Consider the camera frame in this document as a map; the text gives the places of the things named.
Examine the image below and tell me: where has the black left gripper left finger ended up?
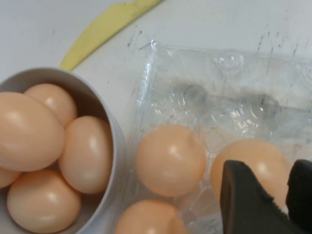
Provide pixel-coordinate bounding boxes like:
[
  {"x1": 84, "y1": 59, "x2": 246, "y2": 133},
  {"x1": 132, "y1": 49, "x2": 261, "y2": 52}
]
[{"x1": 219, "y1": 159, "x2": 308, "y2": 234}]

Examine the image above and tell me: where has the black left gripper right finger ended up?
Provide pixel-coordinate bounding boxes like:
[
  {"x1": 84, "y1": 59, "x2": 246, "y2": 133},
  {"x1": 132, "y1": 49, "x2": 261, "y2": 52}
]
[{"x1": 286, "y1": 159, "x2": 312, "y2": 232}]

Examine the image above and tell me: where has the tan plastic egg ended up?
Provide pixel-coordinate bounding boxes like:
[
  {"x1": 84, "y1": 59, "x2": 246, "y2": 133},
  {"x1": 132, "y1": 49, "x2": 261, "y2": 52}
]
[
  {"x1": 114, "y1": 198, "x2": 190, "y2": 234},
  {"x1": 0, "y1": 167, "x2": 22, "y2": 189},
  {"x1": 0, "y1": 92, "x2": 66, "y2": 172},
  {"x1": 135, "y1": 123, "x2": 207, "y2": 197},
  {"x1": 58, "y1": 116, "x2": 114, "y2": 195},
  {"x1": 210, "y1": 139, "x2": 297, "y2": 215},
  {"x1": 23, "y1": 83, "x2": 78, "y2": 127},
  {"x1": 6, "y1": 169, "x2": 82, "y2": 234}
]

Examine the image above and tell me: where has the clear plastic egg tray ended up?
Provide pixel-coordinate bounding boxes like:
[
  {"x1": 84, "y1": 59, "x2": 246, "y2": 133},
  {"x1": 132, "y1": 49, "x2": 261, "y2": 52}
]
[{"x1": 114, "y1": 39, "x2": 312, "y2": 234}]

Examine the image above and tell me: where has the grey round bowl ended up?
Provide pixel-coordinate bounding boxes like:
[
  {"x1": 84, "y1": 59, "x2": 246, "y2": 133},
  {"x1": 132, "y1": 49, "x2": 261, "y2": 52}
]
[{"x1": 0, "y1": 67, "x2": 128, "y2": 234}]

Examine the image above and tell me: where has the yellow plastic knife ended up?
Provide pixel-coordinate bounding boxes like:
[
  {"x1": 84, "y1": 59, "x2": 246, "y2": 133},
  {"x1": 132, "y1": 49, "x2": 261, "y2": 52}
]
[{"x1": 60, "y1": 0, "x2": 164, "y2": 71}]

